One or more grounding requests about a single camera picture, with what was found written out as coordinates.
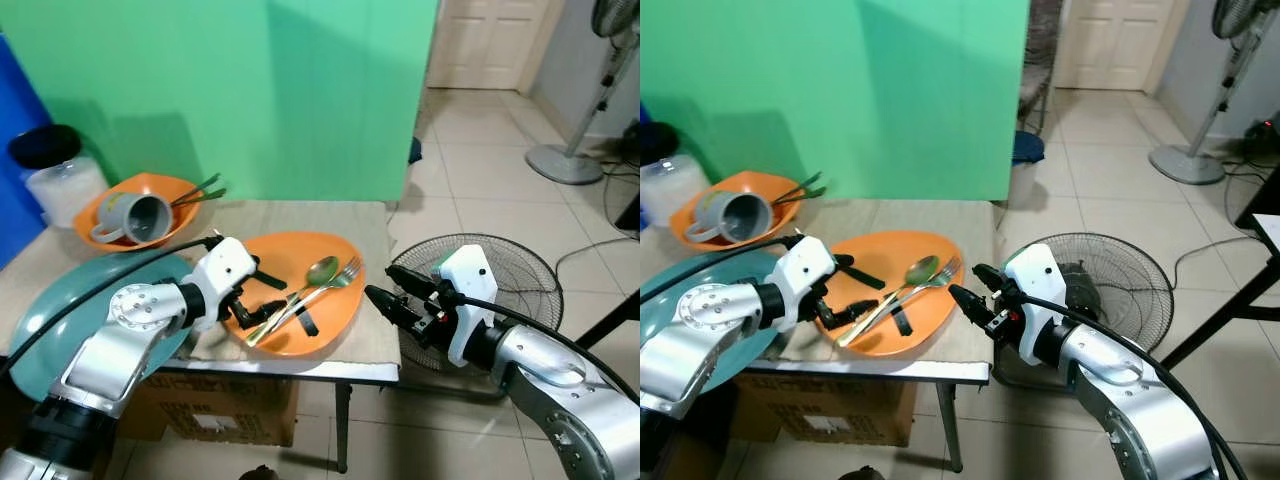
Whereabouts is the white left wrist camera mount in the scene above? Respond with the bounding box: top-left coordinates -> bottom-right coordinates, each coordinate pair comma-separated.
774,236 -> 840,332
180,237 -> 259,332

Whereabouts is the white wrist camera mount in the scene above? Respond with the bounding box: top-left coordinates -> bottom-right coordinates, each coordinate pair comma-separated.
1002,242 -> 1070,367
431,244 -> 500,368
180,237 -> 259,332
774,236 -> 840,332

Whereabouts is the floor fan power cable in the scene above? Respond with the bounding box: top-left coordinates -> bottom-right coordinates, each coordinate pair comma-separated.
553,236 -> 641,276
1170,234 -> 1253,289

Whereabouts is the gold handled silver fork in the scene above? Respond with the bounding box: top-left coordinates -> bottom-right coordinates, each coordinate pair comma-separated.
262,257 -> 362,337
860,256 -> 962,333

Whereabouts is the black power strip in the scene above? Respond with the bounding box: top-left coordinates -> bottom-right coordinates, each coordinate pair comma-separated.
1243,118 -> 1280,159

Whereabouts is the clear jar with black lid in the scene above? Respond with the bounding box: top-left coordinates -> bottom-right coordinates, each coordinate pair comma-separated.
640,121 -> 710,230
8,124 -> 110,230

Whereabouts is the green backdrop screen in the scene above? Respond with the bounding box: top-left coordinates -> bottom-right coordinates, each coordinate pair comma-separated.
0,0 -> 440,203
640,0 -> 1032,202

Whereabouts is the black floor fan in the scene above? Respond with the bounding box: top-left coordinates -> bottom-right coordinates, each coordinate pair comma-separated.
997,232 -> 1176,389
391,232 -> 565,375

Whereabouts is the teal plate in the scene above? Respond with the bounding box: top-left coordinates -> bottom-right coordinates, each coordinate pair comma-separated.
7,249 -> 197,402
640,249 -> 793,363

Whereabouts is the grey pedestal fan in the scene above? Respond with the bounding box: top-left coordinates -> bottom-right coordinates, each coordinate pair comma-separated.
526,0 -> 641,187
1148,0 -> 1280,187

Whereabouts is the cardboard box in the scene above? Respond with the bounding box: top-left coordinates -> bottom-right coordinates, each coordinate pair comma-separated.
733,374 -> 918,447
118,373 -> 300,448

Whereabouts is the round orange bowl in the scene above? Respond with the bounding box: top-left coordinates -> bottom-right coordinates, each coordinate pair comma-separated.
668,170 -> 802,251
73,172 -> 207,252

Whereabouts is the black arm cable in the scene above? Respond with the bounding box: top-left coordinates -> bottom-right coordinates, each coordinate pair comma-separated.
440,290 -> 641,404
0,236 -> 225,379
1012,290 -> 1249,480
640,236 -> 804,306

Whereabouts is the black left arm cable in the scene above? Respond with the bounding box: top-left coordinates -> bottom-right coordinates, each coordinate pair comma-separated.
640,236 -> 804,306
0,236 -> 225,379

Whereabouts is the black desk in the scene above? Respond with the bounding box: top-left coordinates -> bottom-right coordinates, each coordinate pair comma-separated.
1160,188 -> 1280,372

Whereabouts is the white table with metal legs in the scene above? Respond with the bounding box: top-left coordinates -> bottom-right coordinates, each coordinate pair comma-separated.
742,356 -> 995,474
155,356 -> 403,474

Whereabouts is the gold handled green spoon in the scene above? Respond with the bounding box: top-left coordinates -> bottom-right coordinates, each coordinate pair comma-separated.
837,255 -> 942,348
245,256 -> 342,348

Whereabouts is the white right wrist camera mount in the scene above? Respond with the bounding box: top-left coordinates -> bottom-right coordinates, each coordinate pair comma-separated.
431,244 -> 500,368
1002,242 -> 1070,367

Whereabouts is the green metal fork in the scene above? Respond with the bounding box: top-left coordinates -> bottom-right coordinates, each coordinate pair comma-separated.
170,173 -> 222,206
772,171 -> 823,204

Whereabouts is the grey mug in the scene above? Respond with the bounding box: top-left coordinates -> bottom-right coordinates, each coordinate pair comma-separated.
90,192 -> 174,247
684,190 -> 774,245

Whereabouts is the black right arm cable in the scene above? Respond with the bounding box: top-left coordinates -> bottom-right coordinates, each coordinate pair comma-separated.
1012,290 -> 1249,480
440,290 -> 641,404

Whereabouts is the cream panelled door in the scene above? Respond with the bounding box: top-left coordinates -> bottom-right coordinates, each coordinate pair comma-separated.
427,0 -> 563,92
1054,0 -> 1193,92

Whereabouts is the oval orange plate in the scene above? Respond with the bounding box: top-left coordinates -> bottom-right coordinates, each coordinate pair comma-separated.
814,230 -> 964,359
221,231 -> 368,359

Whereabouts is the beige table cloth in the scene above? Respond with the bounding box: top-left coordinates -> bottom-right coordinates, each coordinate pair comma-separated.
0,199 -> 403,367
640,198 -> 996,367

